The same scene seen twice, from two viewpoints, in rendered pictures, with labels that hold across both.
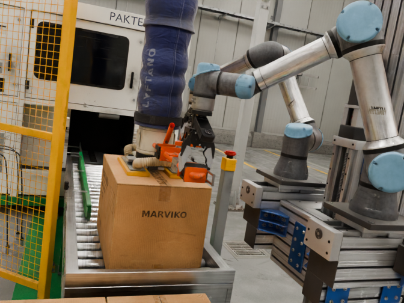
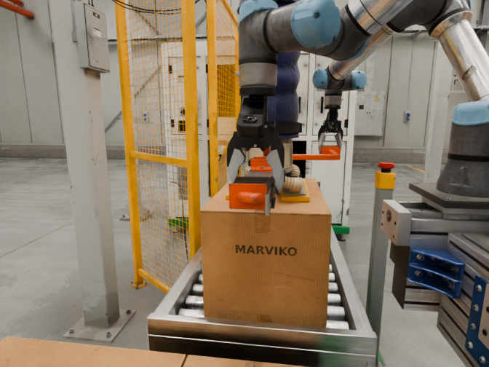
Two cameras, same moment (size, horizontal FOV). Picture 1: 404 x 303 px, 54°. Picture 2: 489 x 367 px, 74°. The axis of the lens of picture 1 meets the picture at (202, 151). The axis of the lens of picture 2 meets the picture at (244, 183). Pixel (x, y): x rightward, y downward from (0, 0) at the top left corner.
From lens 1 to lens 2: 0.76 m
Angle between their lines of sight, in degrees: 28
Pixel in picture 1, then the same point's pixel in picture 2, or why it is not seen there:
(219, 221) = (378, 254)
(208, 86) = (253, 41)
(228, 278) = (365, 348)
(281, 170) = (448, 183)
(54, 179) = (192, 205)
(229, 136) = not seen: hidden behind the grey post
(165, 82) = not seen: hidden behind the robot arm
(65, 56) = (188, 79)
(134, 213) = (225, 247)
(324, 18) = not seen: outside the picture
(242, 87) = (303, 20)
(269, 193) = (423, 221)
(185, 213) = (295, 249)
